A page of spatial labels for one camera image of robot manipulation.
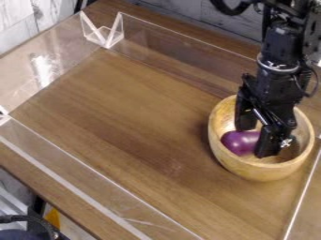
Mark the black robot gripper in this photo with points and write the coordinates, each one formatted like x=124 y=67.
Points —
x=266 y=99

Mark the brown wooden bowl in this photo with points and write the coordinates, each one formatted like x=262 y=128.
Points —
x=258 y=169

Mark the clear acrylic corner bracket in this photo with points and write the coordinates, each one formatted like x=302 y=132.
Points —
x=103 y=36

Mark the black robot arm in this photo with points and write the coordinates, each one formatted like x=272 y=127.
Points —
x=290 y=32

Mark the clear acrylic tray walls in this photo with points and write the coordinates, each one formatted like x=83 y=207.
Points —
x=104 y=134

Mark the black clamp with screw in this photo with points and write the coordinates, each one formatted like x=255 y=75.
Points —
x=40 y=228

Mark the purple toy eggplant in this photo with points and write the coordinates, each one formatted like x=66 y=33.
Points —
x=239 y=141

